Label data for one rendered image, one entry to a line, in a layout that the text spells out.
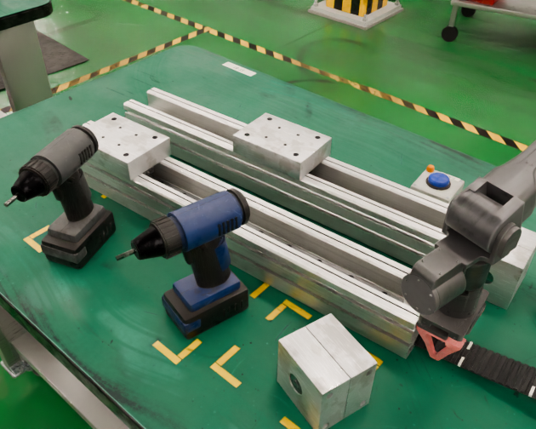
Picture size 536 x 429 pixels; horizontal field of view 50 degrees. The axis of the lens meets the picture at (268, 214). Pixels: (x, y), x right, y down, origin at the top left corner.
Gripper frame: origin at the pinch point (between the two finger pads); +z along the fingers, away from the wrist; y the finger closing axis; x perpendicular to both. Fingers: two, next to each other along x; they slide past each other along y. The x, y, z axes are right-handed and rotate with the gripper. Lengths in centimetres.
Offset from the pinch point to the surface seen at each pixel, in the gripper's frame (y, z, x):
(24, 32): -50, 11, -180
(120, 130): -1, -12, -70
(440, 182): -30.3, -5.9, -14.7
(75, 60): -131, 77, -271
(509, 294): -13.8, -2.0, 5.0
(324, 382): 21.7, -8.3, -8.2
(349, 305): 5.3, -4.2, -13.7
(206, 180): -3, -7, -49
